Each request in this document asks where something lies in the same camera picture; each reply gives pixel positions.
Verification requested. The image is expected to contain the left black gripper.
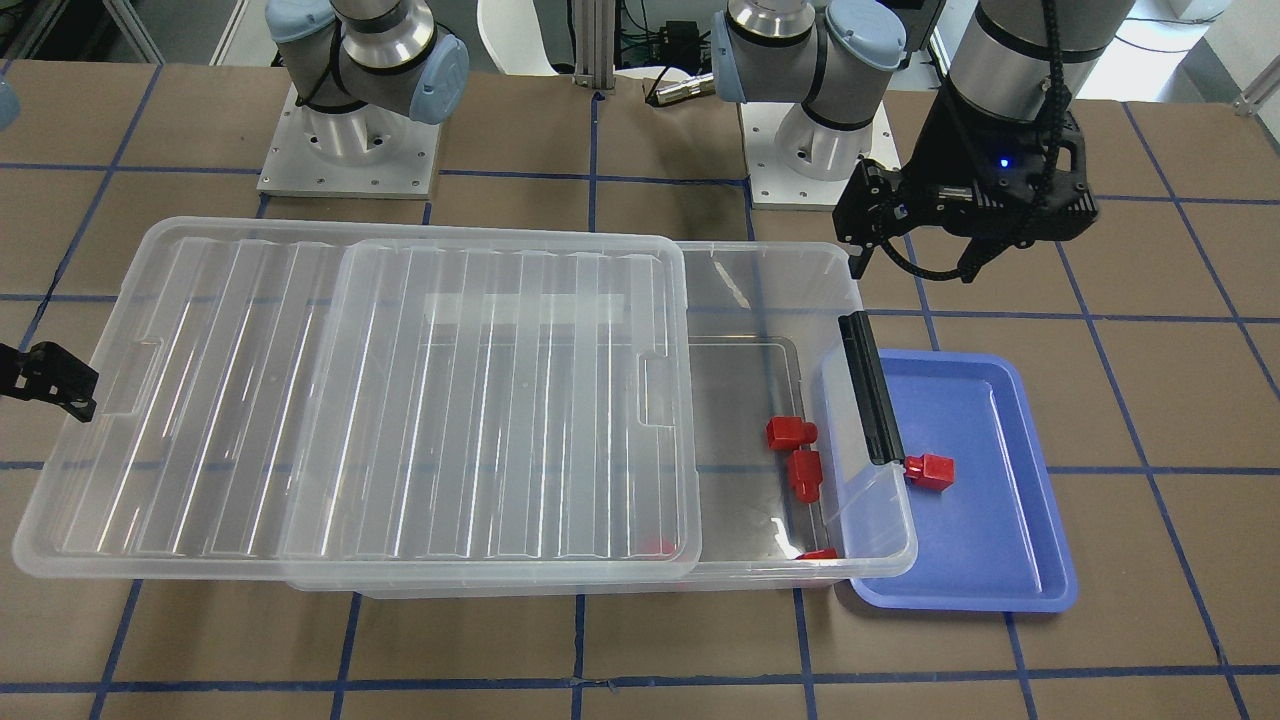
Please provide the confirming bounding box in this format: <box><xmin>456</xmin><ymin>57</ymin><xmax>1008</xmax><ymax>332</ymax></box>
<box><xmin>833</xmin><ymin>85</ymin><xmax>1100</xmax><ymax>284</ymax></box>

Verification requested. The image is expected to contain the clear plastic box lid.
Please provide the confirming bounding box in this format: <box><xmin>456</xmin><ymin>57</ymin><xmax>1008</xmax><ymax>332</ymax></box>
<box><xmin>12</xmin><ymin>217</ymin><xmax>703</xmax><ymax>589</ymax></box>

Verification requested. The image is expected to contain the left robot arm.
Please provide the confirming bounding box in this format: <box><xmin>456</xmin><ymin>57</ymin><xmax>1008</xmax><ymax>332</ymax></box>
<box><xmin>709</xmin><ymin>1</ymin><xmax>1132</xmax><ymax>283</ymax></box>

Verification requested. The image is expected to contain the clear plastic storage box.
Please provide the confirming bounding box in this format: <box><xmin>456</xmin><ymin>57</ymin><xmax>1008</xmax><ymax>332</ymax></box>
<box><xmin>279</xmin><ymin>242</ymin><xmax>864</xmax><ymax>600</ymax></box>

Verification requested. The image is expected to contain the blue plastic tray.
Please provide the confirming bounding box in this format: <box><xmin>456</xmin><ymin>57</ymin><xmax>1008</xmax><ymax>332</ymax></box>
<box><xmin>815</xmin><ymin>348</ymin><xmax>1078</xmax><ymax>612</ymax></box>

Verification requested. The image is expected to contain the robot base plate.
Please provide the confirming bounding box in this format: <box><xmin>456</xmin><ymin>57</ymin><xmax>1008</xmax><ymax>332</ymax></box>
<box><xmin>257</xmin><ymin>87</ymin><xmax>442</xmax><ymax>200</ymax></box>
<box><xmin>739</xmin><ymin>102</ymin><xmax>904</xmax><ymax>211</ymax></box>

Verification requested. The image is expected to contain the black box latch handle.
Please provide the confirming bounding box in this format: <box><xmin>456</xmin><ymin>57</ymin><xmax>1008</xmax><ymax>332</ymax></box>
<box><xmin>838</xmin><ymin>310</ymin><xmax>905</xmax><ymax>465</ymax></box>

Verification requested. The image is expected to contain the aluminium frame post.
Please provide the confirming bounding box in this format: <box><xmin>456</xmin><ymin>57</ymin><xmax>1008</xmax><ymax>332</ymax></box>
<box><xmin>570</xmin><ymin>0</ymin><xmax>618</xmax><ymax>96</ymax></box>

